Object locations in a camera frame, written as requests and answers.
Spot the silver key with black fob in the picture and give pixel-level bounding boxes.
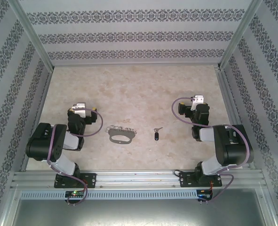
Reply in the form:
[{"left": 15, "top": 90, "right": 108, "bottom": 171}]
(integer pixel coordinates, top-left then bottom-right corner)
[{"left": 152, "top": 127, "right": 163, "bottom": 142}]

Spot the left circuit board, green light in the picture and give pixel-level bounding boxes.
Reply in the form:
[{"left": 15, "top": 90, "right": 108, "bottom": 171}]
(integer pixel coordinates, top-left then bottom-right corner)
[{"left": 65, "top": 190, "right": 86, "bottom": 198}]

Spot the right circuit board, blue light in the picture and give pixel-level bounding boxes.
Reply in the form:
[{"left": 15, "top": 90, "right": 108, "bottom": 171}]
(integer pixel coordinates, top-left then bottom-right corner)
[{"left": 197, "top": 189, "right": 214, "bottom": 201}]

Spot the grey sheet metal tray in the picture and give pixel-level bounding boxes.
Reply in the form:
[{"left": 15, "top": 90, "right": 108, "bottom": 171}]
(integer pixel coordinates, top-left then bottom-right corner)
[{"left": 10, "top": 188, "right": 277, "bottom": 226}]

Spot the left wrist camera, white mount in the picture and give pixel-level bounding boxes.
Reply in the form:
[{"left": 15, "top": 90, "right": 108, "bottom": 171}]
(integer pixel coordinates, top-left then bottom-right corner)
[{"left": 70, "top": 102, "right": 88, "bottom": 118}]

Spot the wrist camera, white mount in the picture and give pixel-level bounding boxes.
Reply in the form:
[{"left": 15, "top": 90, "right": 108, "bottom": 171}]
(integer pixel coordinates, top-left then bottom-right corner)
[
  {"left": 191, "top": 95, "right": 205, "bottom": 111},
  {"left": 70, "top": 102, "right": 88, "bottom": 118}
]

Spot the right wrist camera, white mount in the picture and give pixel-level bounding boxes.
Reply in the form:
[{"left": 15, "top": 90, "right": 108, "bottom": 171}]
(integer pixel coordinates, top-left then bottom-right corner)
[{"left": 191, "top": 95, "right": 205, "bottom": 111}]

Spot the aluminium right side rail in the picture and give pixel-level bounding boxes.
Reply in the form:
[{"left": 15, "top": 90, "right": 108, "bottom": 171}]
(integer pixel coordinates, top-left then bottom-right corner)
[{"left": 215, "top": 67, "right": 257, "bottom": 170}]

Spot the aluminium left wall strip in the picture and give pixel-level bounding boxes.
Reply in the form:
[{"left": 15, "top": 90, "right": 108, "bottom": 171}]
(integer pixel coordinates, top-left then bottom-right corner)
[{"left": 20, "top": 68, "right": 54, "bottom": 172}]

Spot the aluminium wall strip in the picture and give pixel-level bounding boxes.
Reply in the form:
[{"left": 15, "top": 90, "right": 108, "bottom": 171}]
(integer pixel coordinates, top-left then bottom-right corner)
[
  {"left": 52, "top": 62, "right": 222, "bottom": 67},
  {"left": 20, "top": 68, "right": 54, "bottom": 172}
]

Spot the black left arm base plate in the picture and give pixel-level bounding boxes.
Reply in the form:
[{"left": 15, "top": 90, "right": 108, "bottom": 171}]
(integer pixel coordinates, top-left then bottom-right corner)
[{"left": 54, "top": 173, "right": 97, "bottom": 189}]

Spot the aluminium back wall strip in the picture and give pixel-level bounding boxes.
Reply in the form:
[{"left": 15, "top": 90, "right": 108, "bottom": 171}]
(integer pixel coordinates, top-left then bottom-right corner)
[{"left": 52, "top": 62, "right": 222, "bottom": 67}]

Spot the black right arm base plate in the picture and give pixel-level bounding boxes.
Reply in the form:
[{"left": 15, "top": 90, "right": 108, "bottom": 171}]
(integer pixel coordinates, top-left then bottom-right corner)
[{"left": 178, "top": 171, "right": 223, "bottom": 188}]

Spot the aluminium left frame post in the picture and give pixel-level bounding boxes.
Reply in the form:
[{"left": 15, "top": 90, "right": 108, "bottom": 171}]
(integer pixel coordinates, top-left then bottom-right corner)
[{"left": 8, "top": 0, "right": 55, "bottom": 73}]

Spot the aluminium frame post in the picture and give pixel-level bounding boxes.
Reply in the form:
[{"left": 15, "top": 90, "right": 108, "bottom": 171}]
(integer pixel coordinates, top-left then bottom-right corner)
[
  {"left": 8, "top": 0, "right": 55, "bottom": 73},
  {"left": 217, "top": 0, "right": 264, "bottom": 70}
]

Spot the aluminium mounting rail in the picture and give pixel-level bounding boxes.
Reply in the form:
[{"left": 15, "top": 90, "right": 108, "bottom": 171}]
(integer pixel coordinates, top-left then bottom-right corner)
[{"left": 10, "top": 170, "right": 268, "bottom": 189}]

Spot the aluminium right frame post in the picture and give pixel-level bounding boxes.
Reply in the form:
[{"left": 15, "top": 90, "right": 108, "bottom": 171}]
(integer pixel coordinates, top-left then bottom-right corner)
[{"left": 217, "top": 0, "right": 264, "bottom": 70}]

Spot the grey slotted cable duct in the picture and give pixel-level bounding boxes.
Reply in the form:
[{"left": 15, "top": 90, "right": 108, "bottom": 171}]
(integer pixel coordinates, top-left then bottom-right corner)
[{"left": 20, "top": 190, "right": 198, "bottom": 200}]

